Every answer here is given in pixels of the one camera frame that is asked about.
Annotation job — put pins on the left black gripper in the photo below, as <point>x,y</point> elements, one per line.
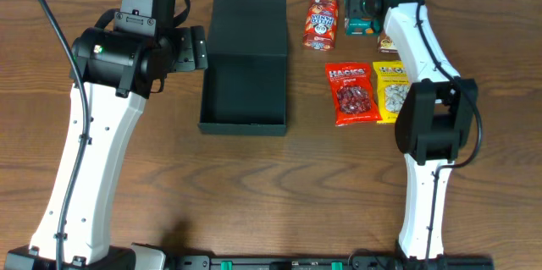
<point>199,46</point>

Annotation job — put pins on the teal Good Day Chunkies box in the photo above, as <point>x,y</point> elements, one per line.
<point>357,23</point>

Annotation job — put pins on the brown Pocky box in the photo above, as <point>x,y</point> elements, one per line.
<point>385,44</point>

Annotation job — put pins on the black gift box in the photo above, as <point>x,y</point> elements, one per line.
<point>244,86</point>

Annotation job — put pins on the red Hello Panda box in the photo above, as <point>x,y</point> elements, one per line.
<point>321,25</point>

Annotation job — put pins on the red Hacks candy bag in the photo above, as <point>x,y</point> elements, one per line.
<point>352,93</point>

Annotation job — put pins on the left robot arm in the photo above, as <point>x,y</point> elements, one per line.
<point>117,71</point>

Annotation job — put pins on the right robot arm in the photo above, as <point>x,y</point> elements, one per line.
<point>438,129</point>

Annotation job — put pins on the yellow Hacks candy bag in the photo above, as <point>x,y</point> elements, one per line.
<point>392,89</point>

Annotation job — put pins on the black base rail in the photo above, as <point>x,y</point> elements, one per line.
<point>313,263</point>

